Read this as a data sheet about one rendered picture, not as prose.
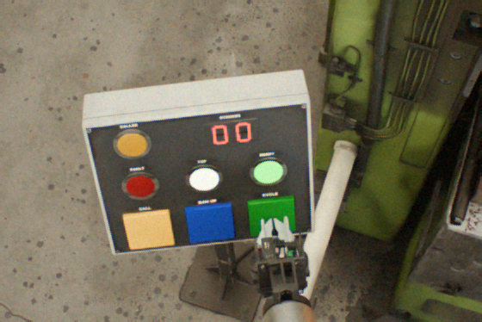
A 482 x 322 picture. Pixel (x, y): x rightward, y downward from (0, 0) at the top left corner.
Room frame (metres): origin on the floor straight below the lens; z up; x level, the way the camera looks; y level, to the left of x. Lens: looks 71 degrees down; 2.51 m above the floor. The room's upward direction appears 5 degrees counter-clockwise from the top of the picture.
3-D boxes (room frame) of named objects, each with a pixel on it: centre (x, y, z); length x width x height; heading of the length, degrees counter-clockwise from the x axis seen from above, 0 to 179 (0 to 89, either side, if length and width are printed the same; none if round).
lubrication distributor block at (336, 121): (0.67, -0.19, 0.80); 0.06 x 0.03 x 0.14; 67
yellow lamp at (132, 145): (0.51, 0.16, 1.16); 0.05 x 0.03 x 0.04; 67
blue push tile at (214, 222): (0.42, 0.06, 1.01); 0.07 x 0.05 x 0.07; 92
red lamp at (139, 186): (0.47, 0.16, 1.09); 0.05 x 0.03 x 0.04; 67
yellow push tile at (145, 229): (0.42, 0.16, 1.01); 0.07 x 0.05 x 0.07; 92
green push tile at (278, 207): (0.43, -0.04, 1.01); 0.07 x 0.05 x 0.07; 92
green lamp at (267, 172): (0.47, -0.04, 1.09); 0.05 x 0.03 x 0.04; 67
